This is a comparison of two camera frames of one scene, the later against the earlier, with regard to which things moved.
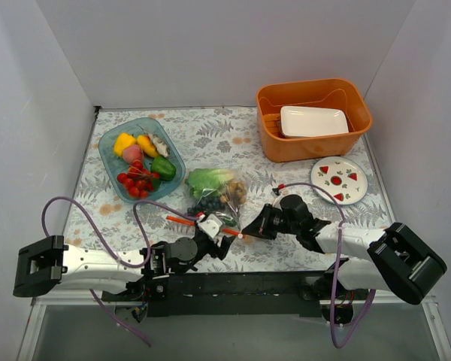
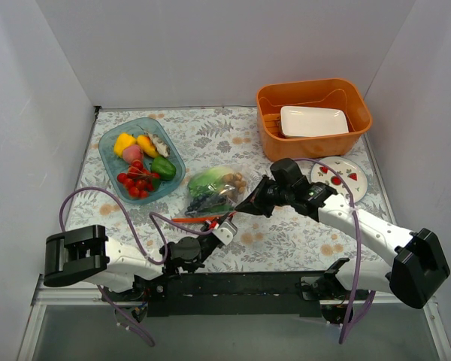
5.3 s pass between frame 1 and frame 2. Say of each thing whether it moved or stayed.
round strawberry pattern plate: stayed
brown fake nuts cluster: moved
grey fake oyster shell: stayed
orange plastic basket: stayed
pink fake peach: stayed
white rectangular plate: stayed
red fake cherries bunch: stayed
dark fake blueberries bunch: moved
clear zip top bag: moved
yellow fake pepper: stayed
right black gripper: moved
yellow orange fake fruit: stayed
